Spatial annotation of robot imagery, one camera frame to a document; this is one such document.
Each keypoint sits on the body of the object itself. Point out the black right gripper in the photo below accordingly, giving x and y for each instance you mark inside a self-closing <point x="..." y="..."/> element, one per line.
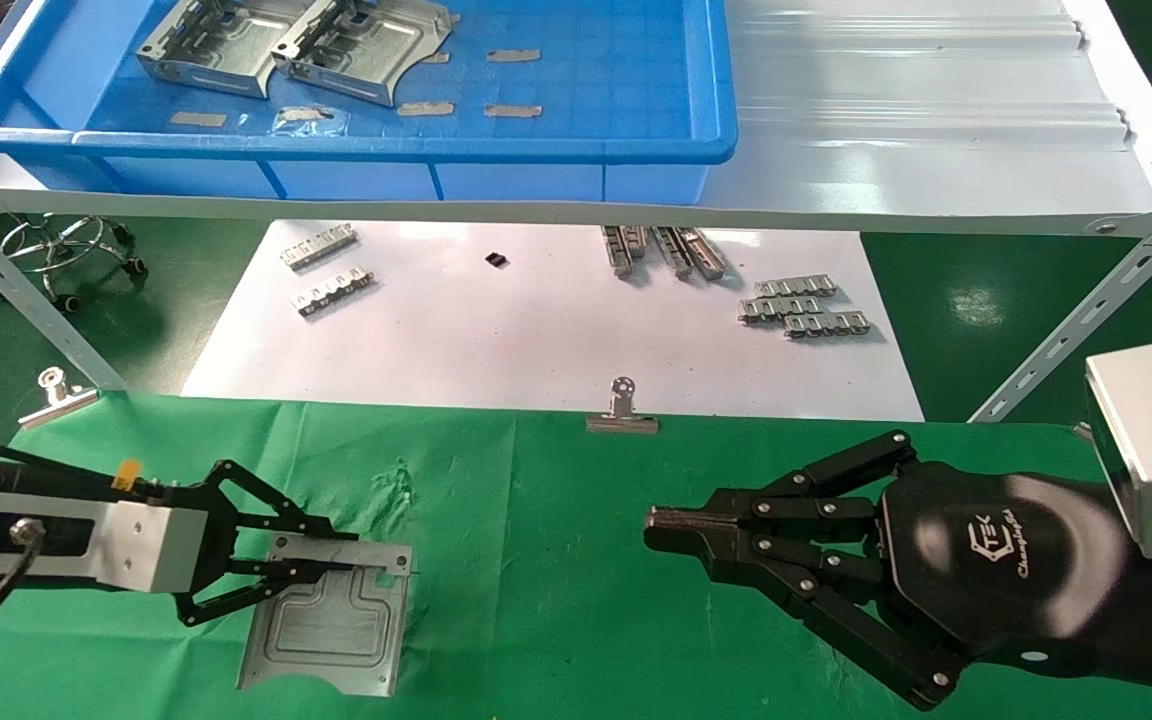
<point x="996" y="560"/>

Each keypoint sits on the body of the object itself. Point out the silver binder clip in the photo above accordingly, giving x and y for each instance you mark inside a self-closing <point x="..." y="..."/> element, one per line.
<point x="622" y="422"/>
<point x="58" y="400"/>

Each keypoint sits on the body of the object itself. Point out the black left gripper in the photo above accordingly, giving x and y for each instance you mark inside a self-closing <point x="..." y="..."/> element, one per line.
<point x="221" y="540"/>

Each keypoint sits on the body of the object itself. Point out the slotted metal shelf brace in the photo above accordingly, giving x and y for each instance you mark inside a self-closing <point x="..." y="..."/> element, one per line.
<point x="26" y="300"/>
<point x="1086" y="310"/>

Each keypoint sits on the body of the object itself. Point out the chrome stool base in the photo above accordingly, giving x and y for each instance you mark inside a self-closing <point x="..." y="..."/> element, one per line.
<point x="61" y="245"/>

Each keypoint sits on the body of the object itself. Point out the white metal shelf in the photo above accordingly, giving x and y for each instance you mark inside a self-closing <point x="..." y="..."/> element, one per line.
<point x="916" y="120"/>

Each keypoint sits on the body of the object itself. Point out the white paper sheet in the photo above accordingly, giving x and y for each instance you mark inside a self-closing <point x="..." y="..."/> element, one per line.
<point x="536" y="340"/>

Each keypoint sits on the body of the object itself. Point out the green table cloth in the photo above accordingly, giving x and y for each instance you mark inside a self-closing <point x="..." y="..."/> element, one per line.
<point x="576" y="600"/>

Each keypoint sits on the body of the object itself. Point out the notched metal strip part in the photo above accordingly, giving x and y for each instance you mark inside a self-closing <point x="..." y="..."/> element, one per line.
<point x="794" y="287"/>
<point x="828" y="324"/>
<point x="778" y="308"/>
<point x="674" y="252"/>
<point x="318" y="247"/>
<point x="708" y="254"/>
<point x="624" y="250"/>
<point x="334" y="291"/>

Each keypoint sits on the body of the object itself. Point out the clear crumpled tape piece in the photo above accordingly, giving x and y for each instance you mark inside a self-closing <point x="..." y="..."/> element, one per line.
<point x="311" y="120"/>

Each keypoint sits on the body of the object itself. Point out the blue plastic bin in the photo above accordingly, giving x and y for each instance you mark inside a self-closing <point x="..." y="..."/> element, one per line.
<point x="636" y="120"/>

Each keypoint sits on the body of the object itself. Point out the stamped metal bracket part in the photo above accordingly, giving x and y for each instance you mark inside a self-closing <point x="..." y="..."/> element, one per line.
<point x="206" y="45"/>
<point x="336" y="630"/>
<point x="356" y="45"/>

